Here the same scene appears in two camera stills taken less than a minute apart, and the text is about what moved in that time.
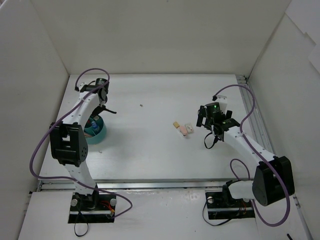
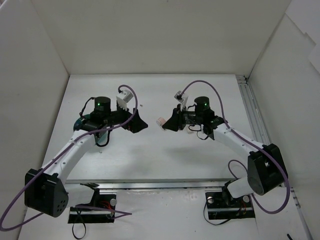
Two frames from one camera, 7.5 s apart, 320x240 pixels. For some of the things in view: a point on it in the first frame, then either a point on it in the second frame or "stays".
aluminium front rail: x=60 y=186 stays
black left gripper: x=99 y=110 -> x=130 y=120
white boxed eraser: x=189 y=128 stays
